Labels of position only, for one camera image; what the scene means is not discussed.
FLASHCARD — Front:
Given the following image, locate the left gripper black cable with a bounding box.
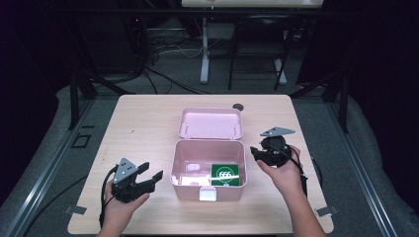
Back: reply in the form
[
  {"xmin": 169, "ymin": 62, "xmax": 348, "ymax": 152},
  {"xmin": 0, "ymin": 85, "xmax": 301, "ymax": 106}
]
[{"xmin": 98, "ymin": 165, "xmax": 119, "ymax": 229}]

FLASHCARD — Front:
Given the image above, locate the white desk leg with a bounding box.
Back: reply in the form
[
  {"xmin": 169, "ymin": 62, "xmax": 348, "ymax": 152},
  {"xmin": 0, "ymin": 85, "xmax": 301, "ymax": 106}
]
[{"xmin": 199, "ymin": 17, "xmax": 211, "ymax": 85}]

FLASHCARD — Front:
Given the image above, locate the black metal stand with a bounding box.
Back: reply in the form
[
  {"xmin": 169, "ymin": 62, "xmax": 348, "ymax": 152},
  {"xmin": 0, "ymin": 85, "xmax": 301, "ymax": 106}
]
[
  {"xmin": 290, "ymin": 65, "xmax": 350, "ymax": 134},
  {"xmin": 67, "ymin": 19, "xmax": 136, "ymax": 130}
]

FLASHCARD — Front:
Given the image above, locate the black chair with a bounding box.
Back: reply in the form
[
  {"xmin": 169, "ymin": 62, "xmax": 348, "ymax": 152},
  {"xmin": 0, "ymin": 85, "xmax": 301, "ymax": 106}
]
[{"xmin": 227, "ymin": 14, "xmax": 297, "ymax": 92}]

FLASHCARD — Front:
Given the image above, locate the person's left hand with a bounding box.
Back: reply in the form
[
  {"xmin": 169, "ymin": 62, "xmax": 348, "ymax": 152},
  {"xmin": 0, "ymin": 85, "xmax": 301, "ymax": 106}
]
[{"xmin": 104, "ymin": 189, "xmax": 151, "ymax": 233}]

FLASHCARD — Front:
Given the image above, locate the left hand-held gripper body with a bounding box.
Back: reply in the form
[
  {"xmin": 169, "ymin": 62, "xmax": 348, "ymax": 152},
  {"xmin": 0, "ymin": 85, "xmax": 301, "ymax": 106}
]
[{"xmin": 111, "ymin": 157, "xmax": 156, "ymax": 203}]

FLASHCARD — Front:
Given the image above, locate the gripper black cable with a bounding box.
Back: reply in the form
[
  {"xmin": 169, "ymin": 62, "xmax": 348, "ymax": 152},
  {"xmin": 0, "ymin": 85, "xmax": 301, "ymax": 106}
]
[
  {"xmin": 273, "ymin": 144, "xmax": 324, "ymax": 198},
  {"xmin": 98, "ymin": 165, "xmax": 119, "ymax": 229}
]

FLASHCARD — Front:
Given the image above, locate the white desk top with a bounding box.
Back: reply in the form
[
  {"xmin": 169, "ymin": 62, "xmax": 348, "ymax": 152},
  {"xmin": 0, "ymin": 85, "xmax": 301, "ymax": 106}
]
[{"xmin": 181, "ymin": 0, "xmax": 325, "ymax": 9}]

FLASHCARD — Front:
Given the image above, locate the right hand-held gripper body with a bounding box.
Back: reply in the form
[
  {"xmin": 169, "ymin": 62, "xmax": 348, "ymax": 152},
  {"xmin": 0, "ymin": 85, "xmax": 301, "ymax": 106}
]
[{"xmin": 256, "ymin": 126, "xmax": 296, "ymax": 168}]

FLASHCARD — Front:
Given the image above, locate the pink storage box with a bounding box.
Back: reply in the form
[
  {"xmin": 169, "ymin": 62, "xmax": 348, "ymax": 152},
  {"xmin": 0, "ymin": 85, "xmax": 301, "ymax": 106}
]
[{"xmin": 169, "ymin": 107, "xmax": 248, "ymax": 202}]

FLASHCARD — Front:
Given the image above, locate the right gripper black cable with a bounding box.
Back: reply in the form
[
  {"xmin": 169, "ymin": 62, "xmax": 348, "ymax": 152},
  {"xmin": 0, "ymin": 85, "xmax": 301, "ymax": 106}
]
[{"xmin": 273, "ymin": 144, "xmax": 324, "ymax": 198}]

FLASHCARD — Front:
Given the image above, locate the bundle of floor cables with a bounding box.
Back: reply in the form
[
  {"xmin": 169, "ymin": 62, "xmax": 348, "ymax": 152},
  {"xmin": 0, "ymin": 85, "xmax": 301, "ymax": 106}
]
[{"xmin": 125, "ymin": 16, "xmax": 218, "ymax": 96}]

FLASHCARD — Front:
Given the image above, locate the green card pack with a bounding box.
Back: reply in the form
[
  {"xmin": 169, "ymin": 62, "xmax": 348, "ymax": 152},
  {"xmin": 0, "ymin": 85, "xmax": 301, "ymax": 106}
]
[{"xmin": 210, "ymin": 163, "xmax": 240, "ymax": 188}]

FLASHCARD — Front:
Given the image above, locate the person's right hand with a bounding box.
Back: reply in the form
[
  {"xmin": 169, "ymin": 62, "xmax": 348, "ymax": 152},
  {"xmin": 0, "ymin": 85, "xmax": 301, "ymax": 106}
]
[{"xmin": 256, "ymin": 144, "xmax": 307, "ymax": 198}]

